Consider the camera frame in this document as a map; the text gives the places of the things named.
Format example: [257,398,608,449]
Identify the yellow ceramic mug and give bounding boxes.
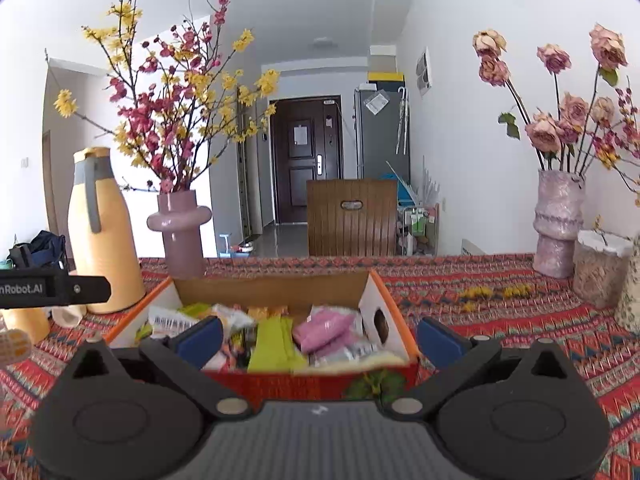
[1,308,50,344]

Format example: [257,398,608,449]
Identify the fallen yellow flowers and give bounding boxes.
[459,283,535,312]

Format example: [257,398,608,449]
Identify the green snack packet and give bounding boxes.
[247,316,308,373]

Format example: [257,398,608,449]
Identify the pink snack packet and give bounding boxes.
[293,307,362,356]

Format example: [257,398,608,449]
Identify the orange red cardboard snack box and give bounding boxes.
[104,271,419,408]

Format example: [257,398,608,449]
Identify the textured pink tall vase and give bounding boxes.
[533,170,586,278]

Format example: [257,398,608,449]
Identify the storage trolley with bottles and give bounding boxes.
[396,204,439,257]

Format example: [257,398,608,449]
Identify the red and yellow blossom branches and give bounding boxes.
[82,0,280,194]

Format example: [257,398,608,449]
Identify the brown wooden chair back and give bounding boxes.
[307,179,397,257]

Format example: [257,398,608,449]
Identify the dried pink roses bouquet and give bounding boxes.
[472,24,639,195]

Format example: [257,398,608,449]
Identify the dark brown entrance door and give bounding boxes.
[270,96,343,224]

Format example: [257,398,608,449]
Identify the grey refrigerator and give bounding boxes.
[354,81,410,181]

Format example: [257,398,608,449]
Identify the yellow thermos jug grey handle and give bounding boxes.
[67,146,145,314]

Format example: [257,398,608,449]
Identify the smooth pink ring vase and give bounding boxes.
[146,190,212,280]

